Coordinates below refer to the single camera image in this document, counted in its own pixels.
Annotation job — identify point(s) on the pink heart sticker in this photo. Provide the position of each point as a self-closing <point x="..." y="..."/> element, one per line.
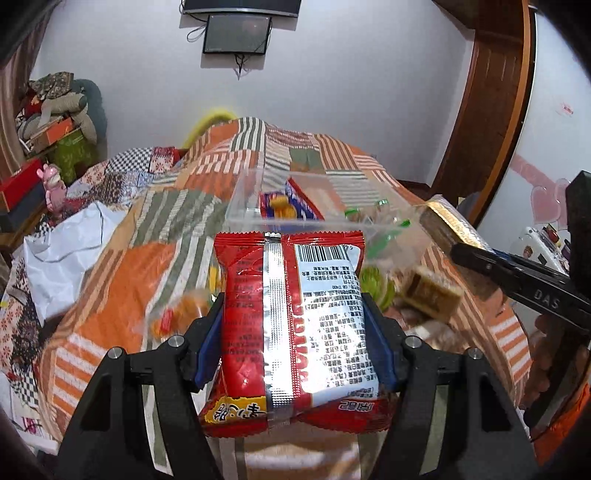
<point x="542" y="198"/>

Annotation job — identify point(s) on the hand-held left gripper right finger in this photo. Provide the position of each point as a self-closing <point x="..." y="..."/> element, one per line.
<point x="379" y="341"/>

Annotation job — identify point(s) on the gold brown cake packet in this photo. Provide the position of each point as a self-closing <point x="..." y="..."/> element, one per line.
<point x="448" y="226"/>

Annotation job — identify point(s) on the checked patterned quilt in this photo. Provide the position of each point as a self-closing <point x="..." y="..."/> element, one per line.
<point x="124" y="166"/>

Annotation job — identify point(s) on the clear plastic container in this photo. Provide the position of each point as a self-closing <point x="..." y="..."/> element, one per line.
<point x="249" y="198"/>

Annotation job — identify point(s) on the striped curtain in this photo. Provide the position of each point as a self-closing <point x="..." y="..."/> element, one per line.
<point x="18" y="92"/>

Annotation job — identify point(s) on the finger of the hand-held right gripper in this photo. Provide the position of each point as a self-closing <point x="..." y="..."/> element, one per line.
<point x="531" y="264"/>
<point x="480" y="263"/>

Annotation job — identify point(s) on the person's right hand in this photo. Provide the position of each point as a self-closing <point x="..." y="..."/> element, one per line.
<point x="551" y="332"/>

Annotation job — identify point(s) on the small black wall screen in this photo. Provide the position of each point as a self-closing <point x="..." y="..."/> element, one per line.
<point x="238" y="34"/>

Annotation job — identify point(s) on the red flat box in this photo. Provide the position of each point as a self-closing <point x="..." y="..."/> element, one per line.
<point x="21" y="182"/>

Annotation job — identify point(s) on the clear packet of orange snacks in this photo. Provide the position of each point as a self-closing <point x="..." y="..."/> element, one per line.
<point x="180" y="314"/>

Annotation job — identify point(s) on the black wall television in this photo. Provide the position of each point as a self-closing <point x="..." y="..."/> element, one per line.
<point x="240" y="7"/>

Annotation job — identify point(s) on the orange cardboard box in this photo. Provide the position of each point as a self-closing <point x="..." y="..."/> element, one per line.
<point x="53" y="134"/>

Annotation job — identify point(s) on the red blue cookie packet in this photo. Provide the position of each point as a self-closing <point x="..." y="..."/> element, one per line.
<point x="286" y="205"/>

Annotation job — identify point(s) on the pink plush toy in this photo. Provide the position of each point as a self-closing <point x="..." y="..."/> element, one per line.
<point x="51" y="184"/>

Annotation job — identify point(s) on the dark grey flat box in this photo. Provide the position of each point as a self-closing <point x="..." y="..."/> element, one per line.
<point x="23" y="212"/>

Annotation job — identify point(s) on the brown wooden door frame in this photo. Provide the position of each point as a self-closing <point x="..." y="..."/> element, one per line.
<point x="489" y="92"/>

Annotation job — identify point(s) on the pile of clothes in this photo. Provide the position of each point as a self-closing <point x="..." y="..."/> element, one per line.
<point x="51" y="97"/>

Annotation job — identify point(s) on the red snack packet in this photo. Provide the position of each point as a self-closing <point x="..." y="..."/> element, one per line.
<point x="254" y="323"/>

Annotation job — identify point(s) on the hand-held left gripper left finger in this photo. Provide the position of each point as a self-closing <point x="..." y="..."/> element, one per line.
<point x="211" y="337"/>

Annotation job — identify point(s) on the yellow hoop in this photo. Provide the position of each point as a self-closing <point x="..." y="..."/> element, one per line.
<point x="210" y="121"/>

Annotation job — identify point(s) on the green patterned box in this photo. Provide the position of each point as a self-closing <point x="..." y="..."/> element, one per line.
<point x="71" y="154"/>

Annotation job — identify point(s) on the white plastic bag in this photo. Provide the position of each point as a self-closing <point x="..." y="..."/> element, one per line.
<point x="69" y="258"/>

